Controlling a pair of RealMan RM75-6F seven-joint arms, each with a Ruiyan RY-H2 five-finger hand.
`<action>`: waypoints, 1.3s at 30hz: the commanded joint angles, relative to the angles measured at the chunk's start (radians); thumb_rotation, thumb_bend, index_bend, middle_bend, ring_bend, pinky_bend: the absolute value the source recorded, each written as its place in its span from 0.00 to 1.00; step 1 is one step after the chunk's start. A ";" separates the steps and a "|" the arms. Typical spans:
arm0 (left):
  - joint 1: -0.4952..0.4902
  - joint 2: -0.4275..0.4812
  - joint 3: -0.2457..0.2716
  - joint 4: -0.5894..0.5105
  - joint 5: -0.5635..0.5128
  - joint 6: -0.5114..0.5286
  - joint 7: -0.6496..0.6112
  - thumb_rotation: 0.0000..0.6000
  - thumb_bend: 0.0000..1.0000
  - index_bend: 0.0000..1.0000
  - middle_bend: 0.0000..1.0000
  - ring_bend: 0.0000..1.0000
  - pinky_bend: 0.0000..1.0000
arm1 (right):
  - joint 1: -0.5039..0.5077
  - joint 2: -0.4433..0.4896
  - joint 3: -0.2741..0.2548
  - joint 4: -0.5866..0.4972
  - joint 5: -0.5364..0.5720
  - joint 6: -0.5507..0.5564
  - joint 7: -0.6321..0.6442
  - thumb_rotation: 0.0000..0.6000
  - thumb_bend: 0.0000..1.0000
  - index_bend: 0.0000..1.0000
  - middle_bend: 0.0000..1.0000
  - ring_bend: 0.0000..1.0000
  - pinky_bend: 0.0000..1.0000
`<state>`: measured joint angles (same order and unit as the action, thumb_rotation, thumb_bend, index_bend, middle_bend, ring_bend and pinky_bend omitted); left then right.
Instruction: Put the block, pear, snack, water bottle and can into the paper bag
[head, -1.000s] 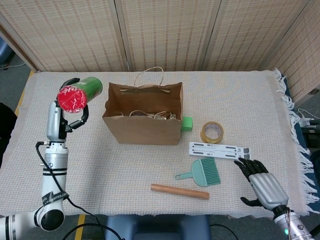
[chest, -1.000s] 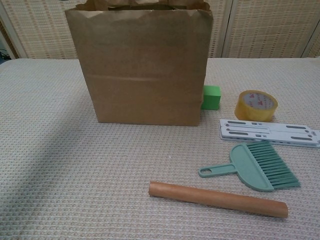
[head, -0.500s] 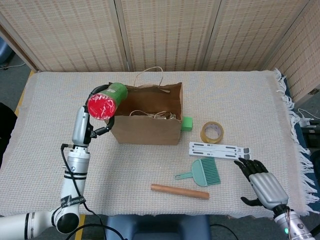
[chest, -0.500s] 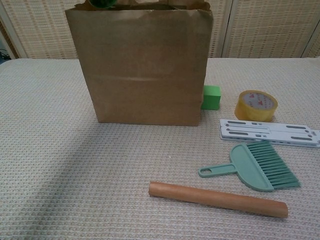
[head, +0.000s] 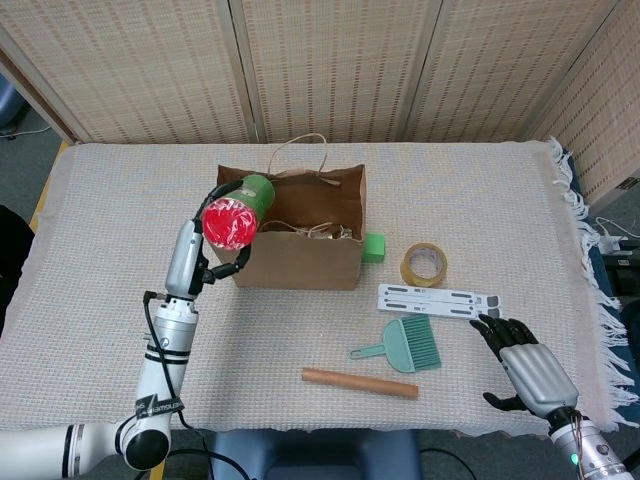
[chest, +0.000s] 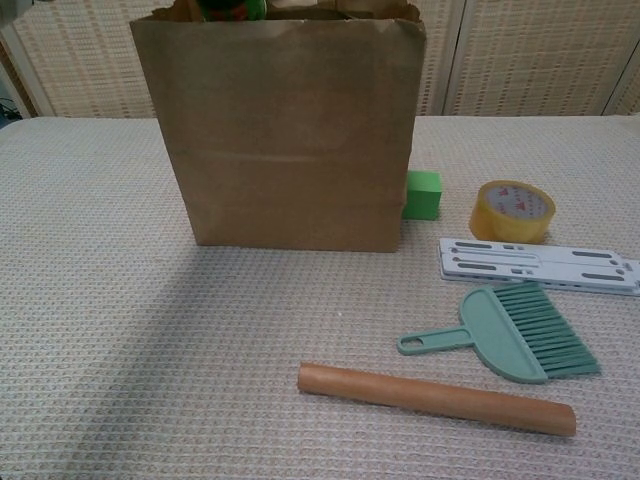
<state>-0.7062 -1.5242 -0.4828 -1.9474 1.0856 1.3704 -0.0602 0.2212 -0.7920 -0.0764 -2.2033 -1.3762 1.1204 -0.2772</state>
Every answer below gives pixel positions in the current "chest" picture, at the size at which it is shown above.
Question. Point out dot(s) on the wooden rolling pin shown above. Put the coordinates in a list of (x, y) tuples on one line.
[(425, 397)]

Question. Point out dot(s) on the green foam cube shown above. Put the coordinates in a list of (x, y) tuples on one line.
[(425, 197)]

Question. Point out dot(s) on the brown paper bag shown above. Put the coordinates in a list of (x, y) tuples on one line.
[(290, 150)]

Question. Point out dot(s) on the green chips can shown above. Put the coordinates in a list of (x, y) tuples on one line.
[(256, 7)]

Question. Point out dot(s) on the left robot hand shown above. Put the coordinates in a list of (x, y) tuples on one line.
[(215, 12)]

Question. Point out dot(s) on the yellowish packing tape roll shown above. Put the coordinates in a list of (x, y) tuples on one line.
[(500, 225)]

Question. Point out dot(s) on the woven bamboo folding screen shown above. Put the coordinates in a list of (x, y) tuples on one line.
[(525, 50)]

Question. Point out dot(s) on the white folding stand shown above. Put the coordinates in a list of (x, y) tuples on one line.
[(550, 260)]

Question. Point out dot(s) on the cream woven tablecloth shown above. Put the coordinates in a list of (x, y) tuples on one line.
[(350, 310)]

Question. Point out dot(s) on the teal hand brush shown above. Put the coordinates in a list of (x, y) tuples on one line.
[(495, 330)]

